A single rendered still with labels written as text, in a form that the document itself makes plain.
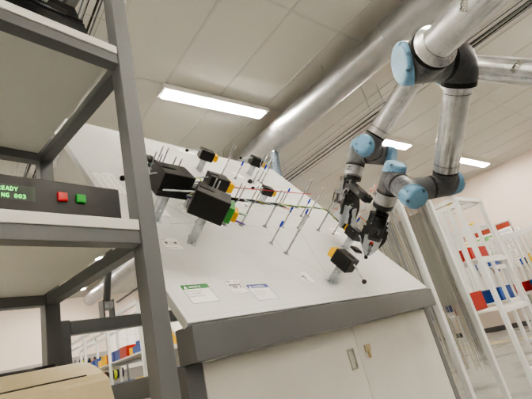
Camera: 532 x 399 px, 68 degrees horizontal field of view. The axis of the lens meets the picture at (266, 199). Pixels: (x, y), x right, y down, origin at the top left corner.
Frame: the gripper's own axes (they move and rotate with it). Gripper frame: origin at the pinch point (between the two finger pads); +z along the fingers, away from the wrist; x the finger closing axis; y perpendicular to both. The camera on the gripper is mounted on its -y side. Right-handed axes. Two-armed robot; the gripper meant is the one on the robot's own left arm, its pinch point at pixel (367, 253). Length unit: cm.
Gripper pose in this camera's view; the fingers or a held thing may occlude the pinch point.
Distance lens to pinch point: 151.1
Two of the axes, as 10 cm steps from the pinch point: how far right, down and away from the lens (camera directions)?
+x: -9.3, -2.7, 2.4
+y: 3.4, -3.9, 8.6
